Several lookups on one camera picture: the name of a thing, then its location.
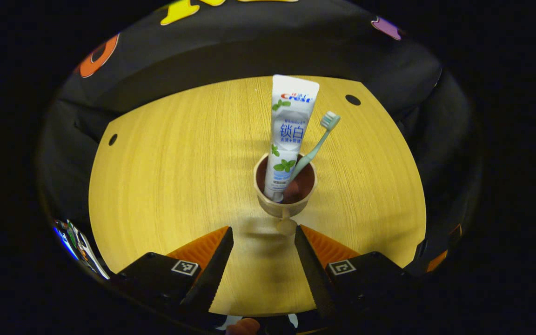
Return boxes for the beige cup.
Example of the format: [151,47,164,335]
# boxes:
[254,152,319,236]

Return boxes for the black backdrop cloth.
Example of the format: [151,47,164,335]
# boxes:
[35,0,482,242]

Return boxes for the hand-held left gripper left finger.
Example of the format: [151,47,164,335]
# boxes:
[109,226,235,315]

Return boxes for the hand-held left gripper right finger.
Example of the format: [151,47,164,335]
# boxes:
[294,225,418,318]

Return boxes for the pale green toothbrush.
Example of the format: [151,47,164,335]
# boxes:
[283,111,342,189]

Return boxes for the wooden desktop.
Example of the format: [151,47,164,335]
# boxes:
[88,75,427,318]

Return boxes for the lit computer monitor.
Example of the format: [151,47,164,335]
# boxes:
[53,222,80,261]

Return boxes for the white toothpaste tube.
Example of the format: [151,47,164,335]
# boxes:
[263,74,320,203]

